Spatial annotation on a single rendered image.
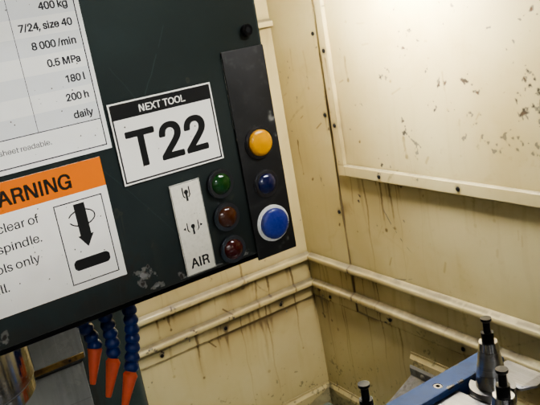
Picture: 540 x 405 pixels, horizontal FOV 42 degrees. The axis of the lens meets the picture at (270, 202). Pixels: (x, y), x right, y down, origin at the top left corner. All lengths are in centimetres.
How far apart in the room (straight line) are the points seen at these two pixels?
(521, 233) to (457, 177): 17
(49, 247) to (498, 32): 96
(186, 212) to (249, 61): 15
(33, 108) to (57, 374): 82
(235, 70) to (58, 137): 17
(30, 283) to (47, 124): 13
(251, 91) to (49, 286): 25
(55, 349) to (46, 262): 72
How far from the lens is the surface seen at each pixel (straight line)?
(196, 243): 65
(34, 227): 59
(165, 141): 62
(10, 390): 78
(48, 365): 133
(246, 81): 66
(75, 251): 61
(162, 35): 63
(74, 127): 60
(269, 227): 68
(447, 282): 162
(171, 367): 190
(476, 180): 146
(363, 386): 89
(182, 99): 63
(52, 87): 59
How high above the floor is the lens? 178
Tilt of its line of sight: 15 degrees down
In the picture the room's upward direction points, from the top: 10 degrees counter-clockwise
